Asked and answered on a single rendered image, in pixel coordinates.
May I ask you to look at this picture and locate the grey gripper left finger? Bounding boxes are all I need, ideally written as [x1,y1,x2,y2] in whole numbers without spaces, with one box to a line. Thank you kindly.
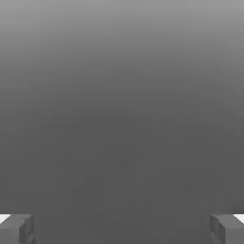
[0,213,37,244]

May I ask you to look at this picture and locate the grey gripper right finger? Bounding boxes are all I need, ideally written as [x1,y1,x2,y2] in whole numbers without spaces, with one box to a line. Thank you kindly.
[208,213,244,244]

